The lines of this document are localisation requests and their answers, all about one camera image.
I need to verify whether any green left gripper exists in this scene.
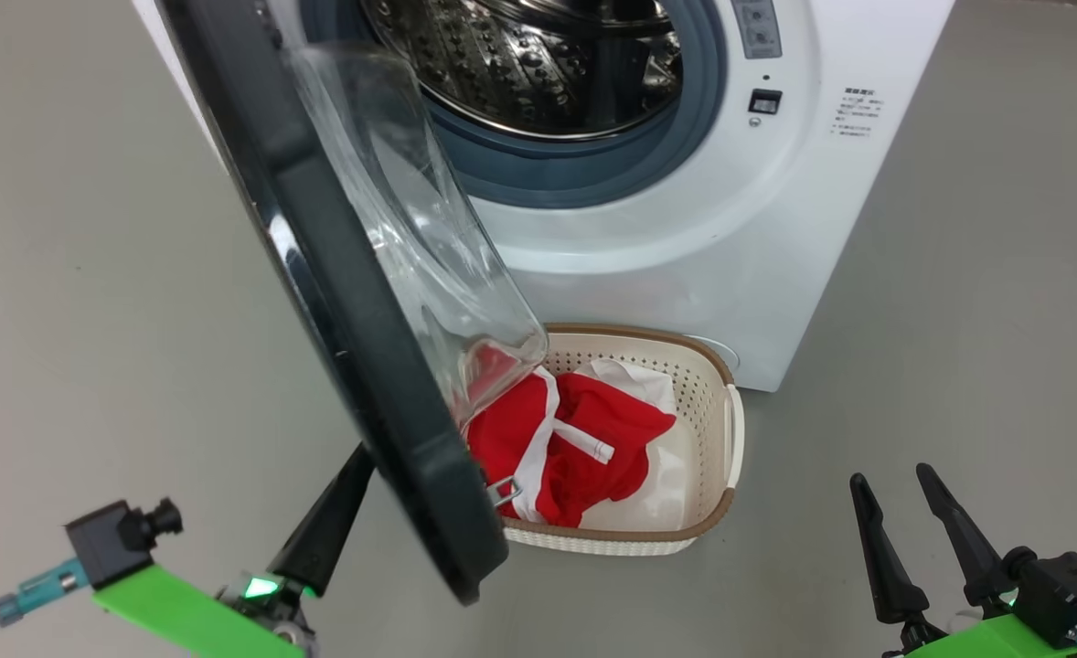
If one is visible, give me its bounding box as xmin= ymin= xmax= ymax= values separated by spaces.
xmin=91 ymin=442 xmax=378 ymax=658

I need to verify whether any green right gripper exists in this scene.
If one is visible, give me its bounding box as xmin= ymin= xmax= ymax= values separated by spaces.
xmin=848 ymin=462 xmax=1077 ymax=658

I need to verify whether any black round glass washer door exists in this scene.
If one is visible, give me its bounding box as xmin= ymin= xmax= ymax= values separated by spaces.
xmin=155 ymin=0 xmax=551 ymax=607

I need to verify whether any red and white garment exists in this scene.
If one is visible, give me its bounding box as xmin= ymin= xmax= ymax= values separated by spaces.
xmin=459 ymin=342 xmax=679 ymax=530

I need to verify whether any cream basket with brown rim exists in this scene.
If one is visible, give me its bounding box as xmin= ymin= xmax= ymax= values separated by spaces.
xmin=459 ymin=322 xmax=746 ymax=557

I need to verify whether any white front-load washing machine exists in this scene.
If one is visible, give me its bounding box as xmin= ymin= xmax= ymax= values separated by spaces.
xmin=131 ymin=0 xmax=957 ymax=393

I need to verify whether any grey rubber door gasket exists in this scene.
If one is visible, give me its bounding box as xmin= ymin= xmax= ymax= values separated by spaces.
xmin=299 ymin=0 xmax=730 ymax=210

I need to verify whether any round white drain filter cover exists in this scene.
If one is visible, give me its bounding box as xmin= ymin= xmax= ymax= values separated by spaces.
xmin=683 ymin=334 xmax=741 ymax=373

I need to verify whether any teal left camera cable connector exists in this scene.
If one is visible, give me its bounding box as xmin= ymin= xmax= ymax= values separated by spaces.
xmin=0 ymin=558 xmax=92 ymax=636

